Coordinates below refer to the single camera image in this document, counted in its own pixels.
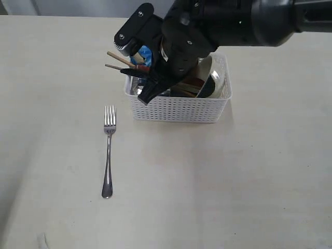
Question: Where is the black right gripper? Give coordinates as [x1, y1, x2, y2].
[120, 10, 217, 105]

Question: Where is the wooden chopstick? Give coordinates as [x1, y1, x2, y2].
[105, 64, 129, 71]
[107, 51, 135, 67]

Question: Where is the silver metal fork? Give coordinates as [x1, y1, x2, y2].
[101, 105, 116, 199]

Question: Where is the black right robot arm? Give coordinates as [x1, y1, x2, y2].
[114, 0, 331, 104]

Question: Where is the silver metal cup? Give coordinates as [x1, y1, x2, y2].
[130, 77, 146, 95]

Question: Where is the blue chips snack bag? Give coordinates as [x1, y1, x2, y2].
[130, 46, 153, 67]

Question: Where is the brown wooden spoon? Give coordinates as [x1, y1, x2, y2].
[178, 77, 205, 91]

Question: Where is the brown round plate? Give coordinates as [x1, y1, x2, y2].
[193, 57, 211, 81]

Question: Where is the speckled white bowl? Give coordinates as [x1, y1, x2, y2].
[197, 53, 226, 99]

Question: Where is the white perforated plastic basket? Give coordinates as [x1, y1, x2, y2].
[124, 52, 232, 123]

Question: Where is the grey backdrop curtain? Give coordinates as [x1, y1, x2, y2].
[0, 0, 182, 19]

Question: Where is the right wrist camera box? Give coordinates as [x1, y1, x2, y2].
[114, 3, 163, 57]

